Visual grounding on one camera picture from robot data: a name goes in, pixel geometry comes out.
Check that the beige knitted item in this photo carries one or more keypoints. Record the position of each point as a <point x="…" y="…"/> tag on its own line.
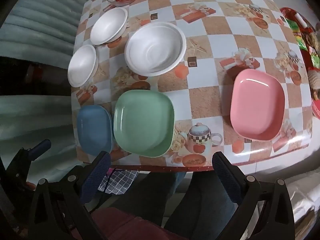
<point x="314" y="78"/>

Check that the blue square plate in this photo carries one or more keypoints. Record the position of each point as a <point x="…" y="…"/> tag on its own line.
<point x="93" y="130"/>

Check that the pink square plate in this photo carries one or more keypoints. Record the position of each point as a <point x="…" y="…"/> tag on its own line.
<point x="257" y="105"/>

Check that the green snack packet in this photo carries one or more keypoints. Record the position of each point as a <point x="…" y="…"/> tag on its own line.
<point x="297" y="33"/>

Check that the white cylinder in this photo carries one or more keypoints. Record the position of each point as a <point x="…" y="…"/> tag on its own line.
<point x="300" y="19"/>

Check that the red snack tray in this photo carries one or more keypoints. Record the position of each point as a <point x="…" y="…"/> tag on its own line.
<point x="287" y="12"/>

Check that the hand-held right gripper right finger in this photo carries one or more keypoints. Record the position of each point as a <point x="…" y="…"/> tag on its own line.
<point x="226" y="180"/>

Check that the green square plate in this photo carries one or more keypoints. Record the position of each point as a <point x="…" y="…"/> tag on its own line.
<point x="142" y="122"/>

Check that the teal padded sofa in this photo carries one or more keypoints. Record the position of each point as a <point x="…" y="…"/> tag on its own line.
<point x="45" y="12"/>

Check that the small white foam bowl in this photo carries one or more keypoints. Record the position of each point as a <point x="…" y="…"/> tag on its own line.
<point x="107" y="26"/>
<point x="81" y="66"/>

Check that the large white foam bowl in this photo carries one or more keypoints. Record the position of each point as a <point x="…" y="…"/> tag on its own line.
<point x="155" y="50"/>

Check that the white blue checked cloth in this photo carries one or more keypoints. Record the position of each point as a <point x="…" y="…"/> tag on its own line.
<point x="120" y="180"/>

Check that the dark red garment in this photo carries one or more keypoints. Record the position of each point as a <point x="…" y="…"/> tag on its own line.
<point x="125" y="225"/>

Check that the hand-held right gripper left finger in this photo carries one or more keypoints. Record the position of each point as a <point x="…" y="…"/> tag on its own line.
<point x="96" y="177"/>

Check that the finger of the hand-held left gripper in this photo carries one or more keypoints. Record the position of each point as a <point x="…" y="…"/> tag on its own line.
<point x="41" y="146"/>

